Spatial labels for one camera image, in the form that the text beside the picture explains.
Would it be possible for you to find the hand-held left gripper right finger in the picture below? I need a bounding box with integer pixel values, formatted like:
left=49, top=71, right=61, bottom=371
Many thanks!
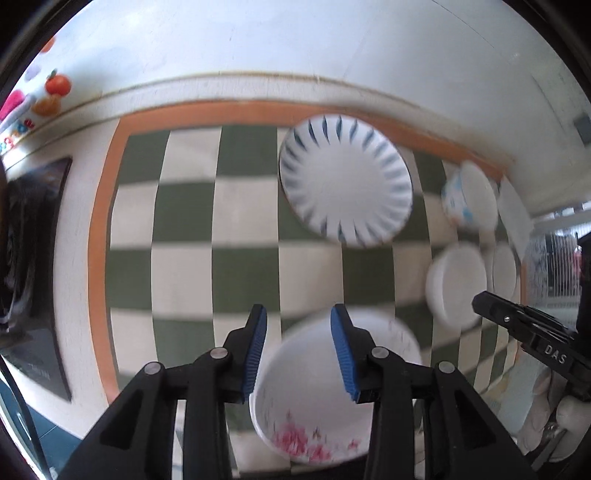
left=330, top=304, right=539, bottom=480

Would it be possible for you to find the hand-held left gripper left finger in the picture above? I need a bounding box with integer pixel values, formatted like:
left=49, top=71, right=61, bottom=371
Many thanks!
left=58, top=304, right=269, bottom=480

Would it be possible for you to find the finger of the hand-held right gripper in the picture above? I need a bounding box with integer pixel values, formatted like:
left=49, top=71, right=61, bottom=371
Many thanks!
left=472, top=291, right=561, bottom=344

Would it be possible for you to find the plain white plate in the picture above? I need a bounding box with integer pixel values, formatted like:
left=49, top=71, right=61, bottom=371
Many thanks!
left=490, top=244, right=518, bottom=301

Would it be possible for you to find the white bowl with pink flowers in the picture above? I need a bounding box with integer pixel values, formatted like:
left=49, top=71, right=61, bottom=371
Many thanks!
left=249, top=310, right=423, bottom=466

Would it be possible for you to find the plain white bowl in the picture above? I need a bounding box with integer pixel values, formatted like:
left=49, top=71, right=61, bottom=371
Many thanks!
left=426, top=244, right=489, bottom=329

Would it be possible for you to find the white bowl with blue print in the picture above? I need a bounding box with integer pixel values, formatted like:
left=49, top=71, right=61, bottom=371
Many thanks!
left=441, top=161, right=499, bottom=232

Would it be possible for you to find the white plate with blue stripes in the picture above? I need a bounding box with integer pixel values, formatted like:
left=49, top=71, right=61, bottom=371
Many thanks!
left=278, top=114, right=414, bottom=249

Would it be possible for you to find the person's right hand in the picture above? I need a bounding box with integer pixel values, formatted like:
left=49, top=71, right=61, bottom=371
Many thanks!
left=517, top=364, right=591, bottom=462

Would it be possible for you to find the glass sliding door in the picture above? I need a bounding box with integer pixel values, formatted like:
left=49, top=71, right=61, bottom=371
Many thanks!
left=522, top=203, right=591, bottom=315

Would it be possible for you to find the green white checkered tablecloth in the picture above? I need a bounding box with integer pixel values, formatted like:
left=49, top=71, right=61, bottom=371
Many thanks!
left=88, top=99, right=532, bottom=472

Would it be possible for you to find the blue base cabinet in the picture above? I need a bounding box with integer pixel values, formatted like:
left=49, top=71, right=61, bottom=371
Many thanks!
left=0, top=364, right=51, bottom=480

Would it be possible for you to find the black gas cooktop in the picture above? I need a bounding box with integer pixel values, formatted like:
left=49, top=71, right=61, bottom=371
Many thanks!
left=0, top=157, right=75, bottom=402

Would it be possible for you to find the orange fruit wall sticker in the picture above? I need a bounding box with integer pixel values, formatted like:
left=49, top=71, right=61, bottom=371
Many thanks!
left=32, top=95, right=63, bottom=117

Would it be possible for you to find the red tomato wall sticker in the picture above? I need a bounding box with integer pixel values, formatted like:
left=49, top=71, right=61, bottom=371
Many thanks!
left=44, top=69, right=73, bottom=97

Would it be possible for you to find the pink letter wall sticker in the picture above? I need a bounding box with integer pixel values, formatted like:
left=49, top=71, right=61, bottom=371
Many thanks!
left=0, top=90, right=38, bottom=123

